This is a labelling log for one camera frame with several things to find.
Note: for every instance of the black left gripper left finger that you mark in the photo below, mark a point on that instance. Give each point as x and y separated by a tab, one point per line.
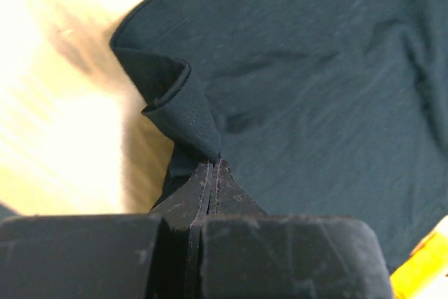
153	255

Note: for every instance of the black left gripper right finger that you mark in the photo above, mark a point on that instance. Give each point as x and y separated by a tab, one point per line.
248	254

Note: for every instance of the black t shirt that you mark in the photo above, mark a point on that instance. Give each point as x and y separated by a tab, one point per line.
320	107

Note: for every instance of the yellow plastic bin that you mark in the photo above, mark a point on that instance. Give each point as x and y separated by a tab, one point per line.
424	274

